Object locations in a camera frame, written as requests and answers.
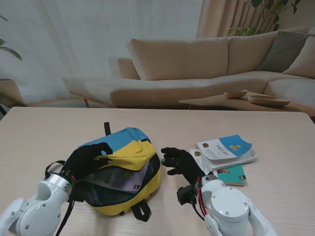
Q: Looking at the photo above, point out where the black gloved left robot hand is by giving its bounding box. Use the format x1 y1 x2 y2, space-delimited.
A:
64 142 113 181

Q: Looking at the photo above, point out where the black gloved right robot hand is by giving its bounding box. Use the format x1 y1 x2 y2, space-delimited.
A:
160 147 206 185

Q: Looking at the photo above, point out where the teal cover book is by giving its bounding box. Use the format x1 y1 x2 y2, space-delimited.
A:
189 148 248 187

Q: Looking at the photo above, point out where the blue cover book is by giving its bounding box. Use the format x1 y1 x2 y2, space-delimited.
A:
197 134 258 172

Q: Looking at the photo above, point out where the purple cover book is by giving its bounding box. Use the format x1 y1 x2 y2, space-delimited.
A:
87 161 150 194

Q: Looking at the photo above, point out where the blue and yellow school bag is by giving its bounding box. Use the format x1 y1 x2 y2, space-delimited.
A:
45 122 162 222

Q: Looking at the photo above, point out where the wooden coffee table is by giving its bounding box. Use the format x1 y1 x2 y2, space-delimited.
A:
179 91 315 116

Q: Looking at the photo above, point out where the small wooden bowl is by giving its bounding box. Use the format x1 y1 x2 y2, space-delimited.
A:
224 89 249 99

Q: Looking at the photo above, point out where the brown plant pot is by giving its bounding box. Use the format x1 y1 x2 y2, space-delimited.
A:
0 78 25 108

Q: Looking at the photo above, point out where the beige sofa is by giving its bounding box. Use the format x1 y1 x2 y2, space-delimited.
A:
63 27 315 109

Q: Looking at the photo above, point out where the large shallow wooden bowl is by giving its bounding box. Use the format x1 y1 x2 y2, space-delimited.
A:
247 94 291 107

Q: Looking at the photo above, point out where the dark green long-leaf plant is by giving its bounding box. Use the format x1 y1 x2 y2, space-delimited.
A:
0 16 23 61

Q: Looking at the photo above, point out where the tall green leafy plant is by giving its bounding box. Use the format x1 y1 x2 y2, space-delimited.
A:
227 0 303 37

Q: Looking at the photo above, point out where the beige curtain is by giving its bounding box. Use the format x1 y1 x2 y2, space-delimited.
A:
196 0 279 39

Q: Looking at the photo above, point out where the grey cushion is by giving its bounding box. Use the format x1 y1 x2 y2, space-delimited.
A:
257 30 310 73

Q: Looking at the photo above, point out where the beige cushion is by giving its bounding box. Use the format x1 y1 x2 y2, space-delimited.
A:
283 36 315 79

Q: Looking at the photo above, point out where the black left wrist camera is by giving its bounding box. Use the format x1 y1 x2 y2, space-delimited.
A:
73 186 86 202

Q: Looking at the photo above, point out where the right arm red black cable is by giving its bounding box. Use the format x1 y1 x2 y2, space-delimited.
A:
193 177 209 221

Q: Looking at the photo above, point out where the arm red black cable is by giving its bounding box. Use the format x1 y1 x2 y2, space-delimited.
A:
55 174 77 236
193 177 209 221

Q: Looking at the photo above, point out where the left arm red black cable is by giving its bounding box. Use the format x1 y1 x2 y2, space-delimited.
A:
55 174 77 236

